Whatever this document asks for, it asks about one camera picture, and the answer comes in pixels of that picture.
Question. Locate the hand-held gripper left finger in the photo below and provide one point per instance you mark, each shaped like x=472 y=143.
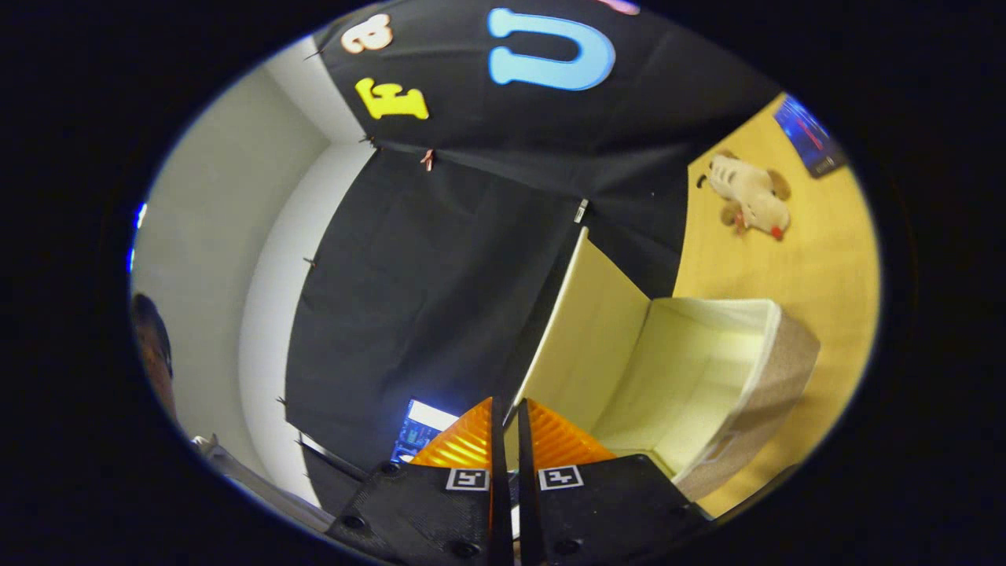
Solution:
x=500 y=487

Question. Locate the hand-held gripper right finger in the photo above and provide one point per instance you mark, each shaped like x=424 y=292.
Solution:
x=528 y=487

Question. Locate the lit computer screen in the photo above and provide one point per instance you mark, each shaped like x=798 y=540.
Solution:
x=424 y=428

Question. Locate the beige plush dog toy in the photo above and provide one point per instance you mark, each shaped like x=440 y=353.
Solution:
x=747 y=192

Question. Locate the person's head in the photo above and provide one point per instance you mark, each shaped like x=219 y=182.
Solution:
x=153 y=354

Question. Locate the dark blue book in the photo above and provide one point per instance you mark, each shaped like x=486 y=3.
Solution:
x=809 y=137

